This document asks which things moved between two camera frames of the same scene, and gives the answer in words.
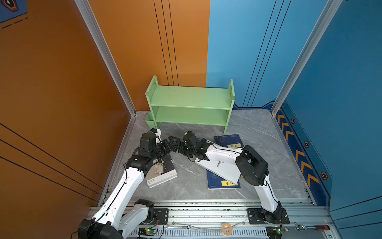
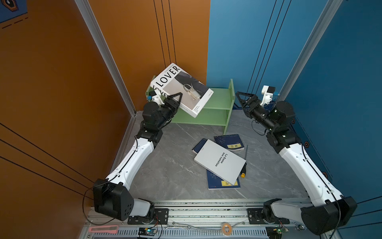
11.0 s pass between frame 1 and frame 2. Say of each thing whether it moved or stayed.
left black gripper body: moved
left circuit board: stayed
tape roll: stayed
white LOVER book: moved
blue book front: stayed
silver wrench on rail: stayed
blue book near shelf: stayed
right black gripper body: moved
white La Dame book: stayed
